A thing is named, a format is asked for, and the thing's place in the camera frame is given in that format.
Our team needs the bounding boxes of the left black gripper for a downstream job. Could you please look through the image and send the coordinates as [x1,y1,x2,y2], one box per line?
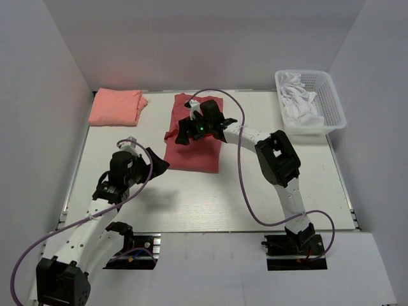
[126,147,170,187]

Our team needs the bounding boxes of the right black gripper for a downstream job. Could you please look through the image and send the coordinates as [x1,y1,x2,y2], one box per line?
[176,112,214,146]

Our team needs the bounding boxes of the red t-shirt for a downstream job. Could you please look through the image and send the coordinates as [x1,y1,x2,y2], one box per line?
[164,93,221,173]

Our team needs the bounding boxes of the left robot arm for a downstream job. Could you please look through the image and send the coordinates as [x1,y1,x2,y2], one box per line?
[36,145,170,305]

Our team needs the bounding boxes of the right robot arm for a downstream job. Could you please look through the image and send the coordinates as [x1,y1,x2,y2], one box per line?
[175,99,316,254]

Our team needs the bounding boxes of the folded salmon t-shirt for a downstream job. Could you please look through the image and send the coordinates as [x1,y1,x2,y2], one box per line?
[88,88,148,126]

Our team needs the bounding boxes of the white crumpled t-shirt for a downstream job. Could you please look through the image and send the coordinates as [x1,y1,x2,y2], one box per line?
[278,73,324,126]

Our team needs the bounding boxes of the white plastic basket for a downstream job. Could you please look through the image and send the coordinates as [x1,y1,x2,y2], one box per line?
[275,69,346,135]

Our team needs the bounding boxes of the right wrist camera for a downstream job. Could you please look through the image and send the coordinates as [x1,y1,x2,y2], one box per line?
[184,99,200,120]

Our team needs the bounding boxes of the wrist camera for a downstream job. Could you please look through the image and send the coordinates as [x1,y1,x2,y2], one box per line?
[184,99,200,120]
[117,136,138,156]

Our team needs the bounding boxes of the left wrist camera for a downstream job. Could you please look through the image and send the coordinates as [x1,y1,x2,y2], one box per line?
[117,136,138,156]

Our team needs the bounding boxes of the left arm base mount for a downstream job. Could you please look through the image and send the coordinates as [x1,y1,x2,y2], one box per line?
[105,233,161,270]

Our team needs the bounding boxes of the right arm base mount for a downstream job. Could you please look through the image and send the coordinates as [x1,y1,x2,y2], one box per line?
[261,235,328,271]

